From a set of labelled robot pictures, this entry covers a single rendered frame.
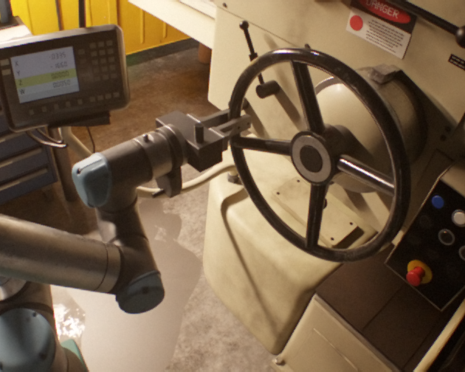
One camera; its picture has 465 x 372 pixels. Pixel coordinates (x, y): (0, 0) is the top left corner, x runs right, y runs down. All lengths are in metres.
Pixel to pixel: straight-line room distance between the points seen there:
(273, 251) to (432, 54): 0.90
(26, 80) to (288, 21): 0.64
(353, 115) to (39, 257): 0.53
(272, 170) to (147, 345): 0.94
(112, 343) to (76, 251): 1.34
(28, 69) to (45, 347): 0.65
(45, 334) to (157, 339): 1.16
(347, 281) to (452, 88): 0.83
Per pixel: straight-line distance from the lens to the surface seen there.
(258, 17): 0.96
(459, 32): 0.64
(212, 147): 0.64
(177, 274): 2.01
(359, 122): 0.69
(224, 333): 1.86
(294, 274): 1.35
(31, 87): 1.05
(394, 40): 0.76
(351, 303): 1.33
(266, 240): 1.41
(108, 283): 0.57
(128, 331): 1.87
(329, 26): 0.83
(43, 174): 2.22
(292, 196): 1.54
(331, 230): 1.47
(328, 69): 0.55
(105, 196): 0.60
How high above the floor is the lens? 1.70
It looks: 44 degrees down
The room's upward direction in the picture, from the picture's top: 9 degrees clockwise
